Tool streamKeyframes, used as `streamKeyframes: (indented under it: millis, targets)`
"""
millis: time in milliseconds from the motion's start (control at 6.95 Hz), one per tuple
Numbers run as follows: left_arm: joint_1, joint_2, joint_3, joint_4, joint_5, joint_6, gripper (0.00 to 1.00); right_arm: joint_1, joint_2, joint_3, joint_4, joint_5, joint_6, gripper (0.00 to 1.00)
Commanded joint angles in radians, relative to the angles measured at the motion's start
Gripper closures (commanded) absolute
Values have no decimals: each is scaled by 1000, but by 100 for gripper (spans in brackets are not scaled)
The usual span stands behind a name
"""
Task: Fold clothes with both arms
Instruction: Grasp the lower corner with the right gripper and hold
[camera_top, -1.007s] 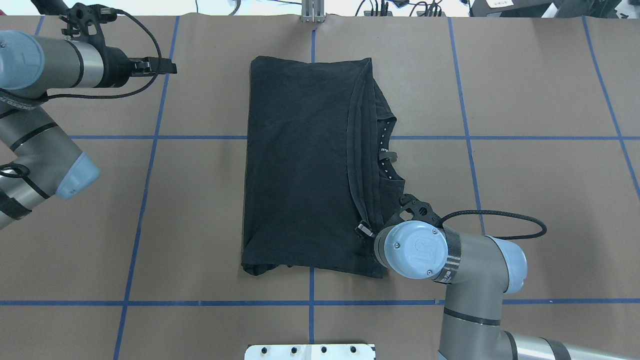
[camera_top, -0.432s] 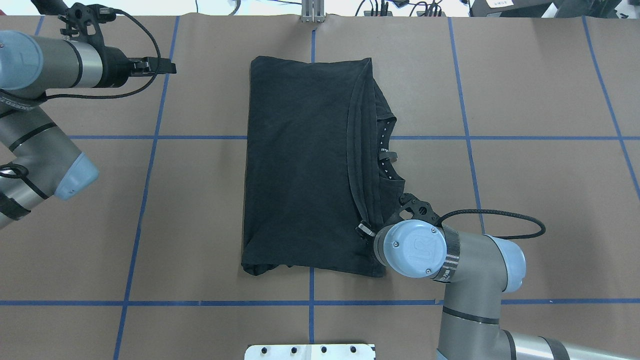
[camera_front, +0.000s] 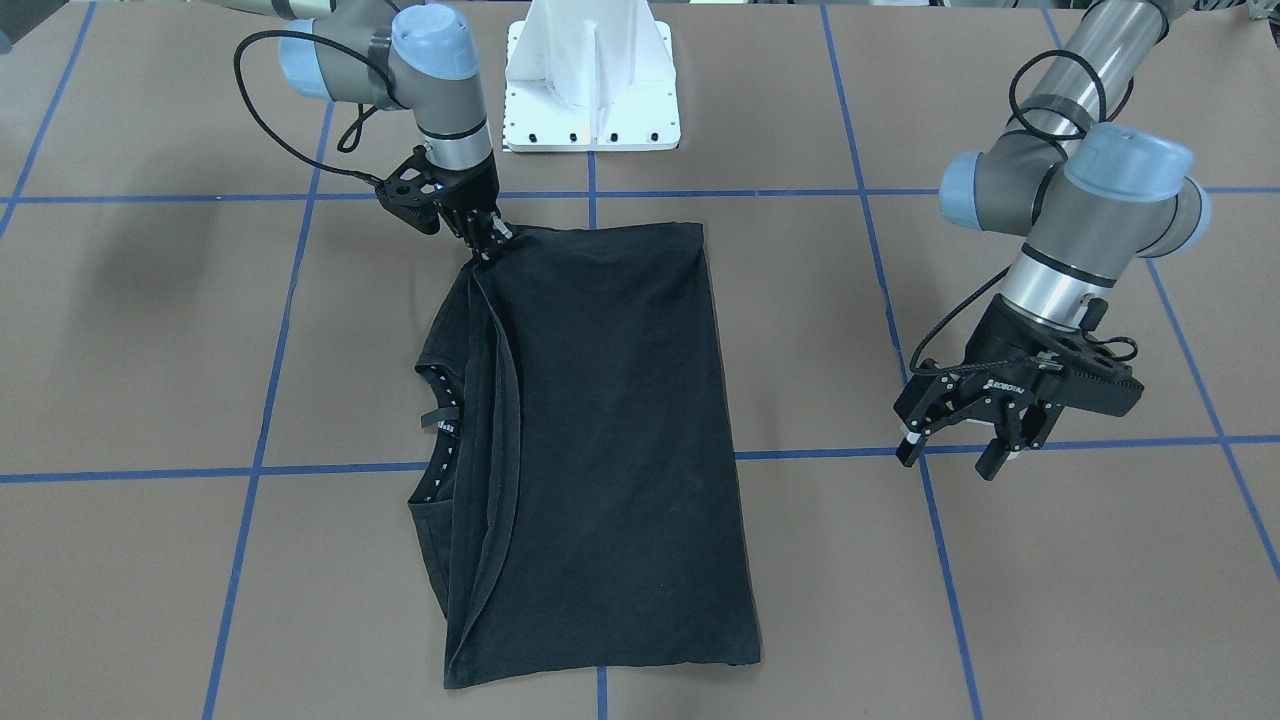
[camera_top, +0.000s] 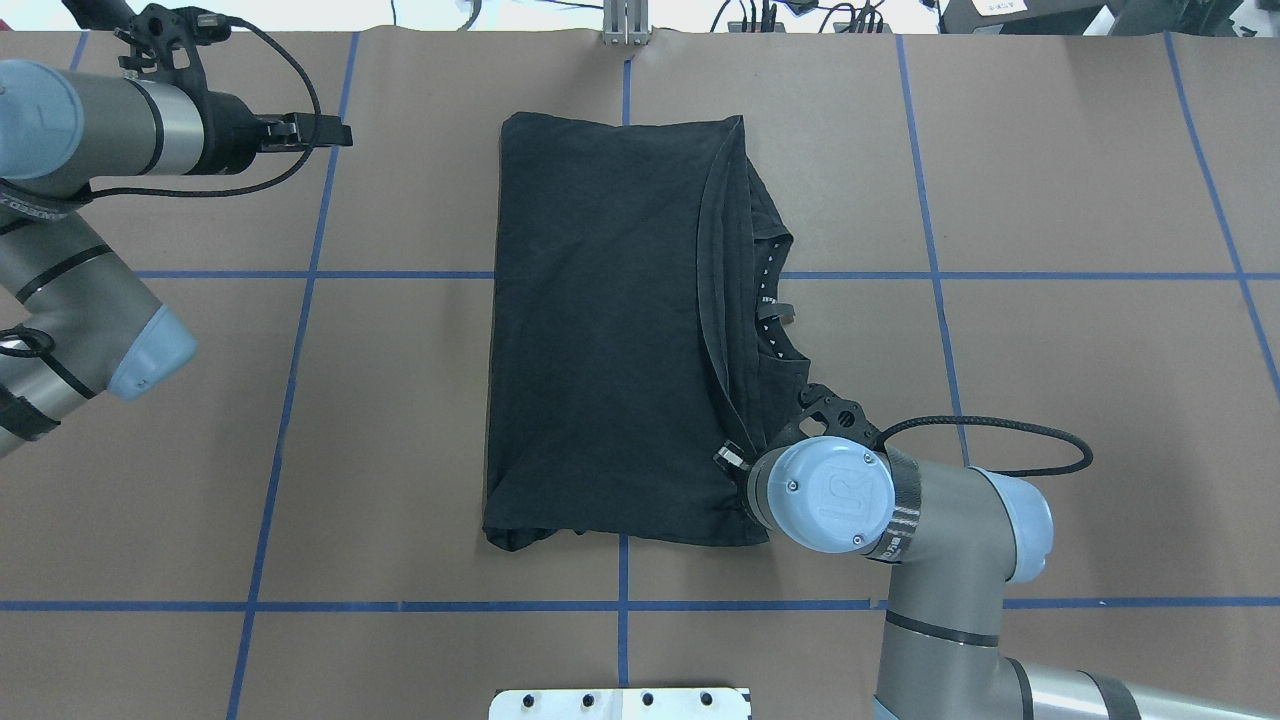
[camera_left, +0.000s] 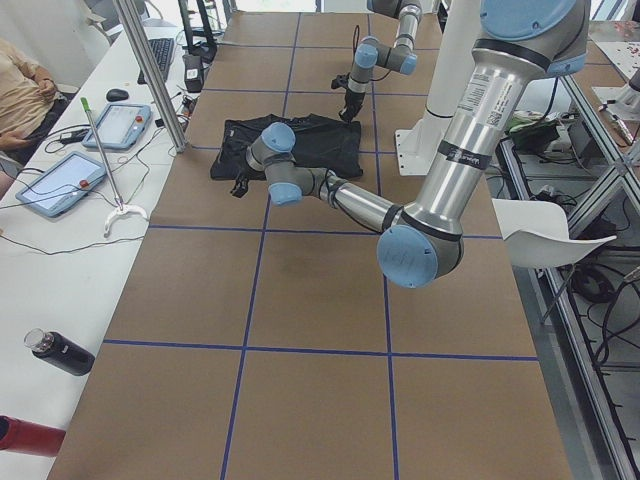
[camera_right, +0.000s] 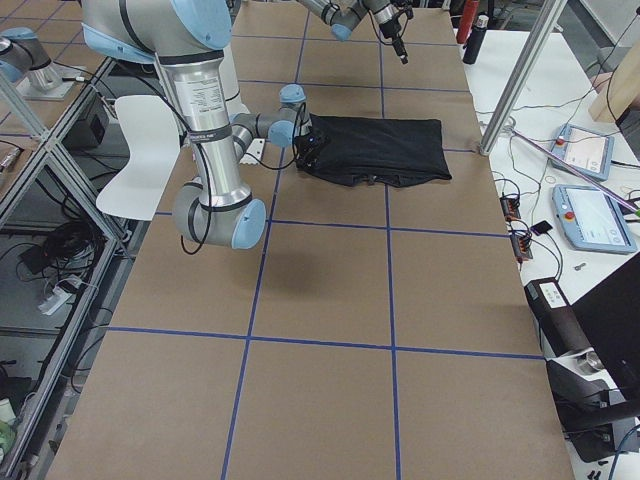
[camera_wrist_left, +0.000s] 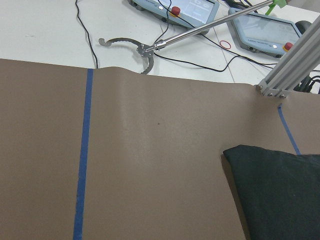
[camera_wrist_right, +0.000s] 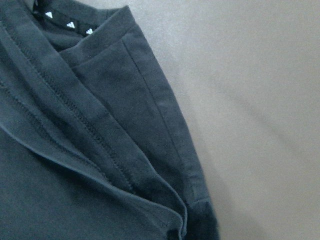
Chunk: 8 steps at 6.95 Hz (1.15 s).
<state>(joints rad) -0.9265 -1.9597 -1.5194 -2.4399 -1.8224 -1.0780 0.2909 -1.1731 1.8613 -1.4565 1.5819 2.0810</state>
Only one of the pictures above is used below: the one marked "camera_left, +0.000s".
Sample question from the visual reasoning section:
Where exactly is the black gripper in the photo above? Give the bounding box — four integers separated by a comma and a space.
338, 89, 365, 123

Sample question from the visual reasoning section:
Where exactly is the black graphic t-shirt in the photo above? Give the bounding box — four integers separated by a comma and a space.
210, 114, 363, 180

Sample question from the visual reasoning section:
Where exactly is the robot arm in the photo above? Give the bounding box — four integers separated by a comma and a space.
244, 1, 590, 288
331, 0, 423, 123

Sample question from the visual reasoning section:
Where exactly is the black device with label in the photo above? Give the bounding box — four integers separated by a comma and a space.
182, 54, 204, 93

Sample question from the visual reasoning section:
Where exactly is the green white cloth bundle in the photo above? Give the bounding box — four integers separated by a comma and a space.
504, 110, 556, 135

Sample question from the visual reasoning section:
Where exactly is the black keyboard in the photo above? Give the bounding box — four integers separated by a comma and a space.
148, 38, 175, 81

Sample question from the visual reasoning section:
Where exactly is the white plastic chair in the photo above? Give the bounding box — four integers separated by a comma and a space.
492, 199, 617, 268

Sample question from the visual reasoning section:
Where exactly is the far blue teach pendant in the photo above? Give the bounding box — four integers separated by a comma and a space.
91, 103, 152, 151

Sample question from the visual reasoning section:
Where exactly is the blue teach pendant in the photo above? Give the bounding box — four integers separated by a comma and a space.
15, 151, 106, 218
91, 103, 152, 151

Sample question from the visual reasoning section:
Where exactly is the black computer mouse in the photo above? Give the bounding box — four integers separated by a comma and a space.
105, 88, 129, 102

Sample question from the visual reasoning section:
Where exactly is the white reacher grabber stick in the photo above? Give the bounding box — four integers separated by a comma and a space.
80, 97, 149, 238

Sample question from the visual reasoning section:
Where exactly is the near blue teach pendant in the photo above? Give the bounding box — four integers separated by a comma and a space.
15, 151, 106, 218

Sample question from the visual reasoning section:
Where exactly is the person in beige shirt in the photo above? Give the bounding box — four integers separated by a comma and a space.
1, 39, 68, 163

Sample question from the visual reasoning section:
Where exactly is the black water bottle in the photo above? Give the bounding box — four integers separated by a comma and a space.
24, 328, 95, 376

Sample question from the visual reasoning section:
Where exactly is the red bottle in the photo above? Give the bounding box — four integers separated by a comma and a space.
1, 415, 66, 457

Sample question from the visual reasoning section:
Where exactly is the aluminium frame post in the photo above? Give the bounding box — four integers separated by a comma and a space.
114, 0, 187, 153

